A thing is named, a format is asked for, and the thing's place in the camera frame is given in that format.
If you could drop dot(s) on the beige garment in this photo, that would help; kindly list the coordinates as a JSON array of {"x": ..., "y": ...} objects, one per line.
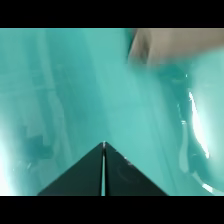
[{"x": 173, "y": 43}]

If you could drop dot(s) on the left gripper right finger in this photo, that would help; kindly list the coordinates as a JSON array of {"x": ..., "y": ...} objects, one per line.
[{"x": 130, "y": 178}]

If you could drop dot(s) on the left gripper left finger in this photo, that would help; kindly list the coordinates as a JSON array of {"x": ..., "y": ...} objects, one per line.
[{"x": 83, "y": 176}]

